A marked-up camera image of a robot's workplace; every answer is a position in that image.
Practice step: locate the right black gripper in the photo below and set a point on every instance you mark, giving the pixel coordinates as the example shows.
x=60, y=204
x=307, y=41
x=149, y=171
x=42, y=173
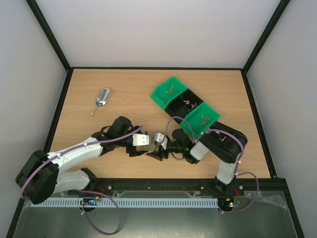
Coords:
x=164, y=149

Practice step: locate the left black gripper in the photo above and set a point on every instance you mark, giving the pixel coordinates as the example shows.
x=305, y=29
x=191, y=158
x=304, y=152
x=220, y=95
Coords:
x=133, y=152

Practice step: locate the gold jar lid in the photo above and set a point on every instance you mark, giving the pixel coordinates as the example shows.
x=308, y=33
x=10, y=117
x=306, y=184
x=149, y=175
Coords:
x=149, y=148

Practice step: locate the green bin with gummy candies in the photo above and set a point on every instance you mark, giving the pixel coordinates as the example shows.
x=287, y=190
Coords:
x=200, y=119

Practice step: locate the silver metal scoop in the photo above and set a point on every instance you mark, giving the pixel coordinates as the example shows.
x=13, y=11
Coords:
x=101, y=99

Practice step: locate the black bin with swirl lollipops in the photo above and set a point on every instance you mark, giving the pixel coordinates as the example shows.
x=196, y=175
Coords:
x=183, y=104

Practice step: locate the green bin with square lollipops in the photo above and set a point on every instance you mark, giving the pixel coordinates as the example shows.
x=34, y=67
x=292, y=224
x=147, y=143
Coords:
x=167, y=91

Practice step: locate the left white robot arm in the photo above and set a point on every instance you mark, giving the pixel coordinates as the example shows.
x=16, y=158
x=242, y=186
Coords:
x=45, y=174

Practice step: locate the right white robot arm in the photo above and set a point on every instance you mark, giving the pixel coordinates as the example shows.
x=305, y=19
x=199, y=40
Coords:
x=225, y=142

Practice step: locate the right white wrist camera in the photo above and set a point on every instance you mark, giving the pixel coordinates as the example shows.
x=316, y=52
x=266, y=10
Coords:
x=160, y=140

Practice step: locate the white slotted cable duct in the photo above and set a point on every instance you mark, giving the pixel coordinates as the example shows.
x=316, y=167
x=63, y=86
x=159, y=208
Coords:
x=130, y=203

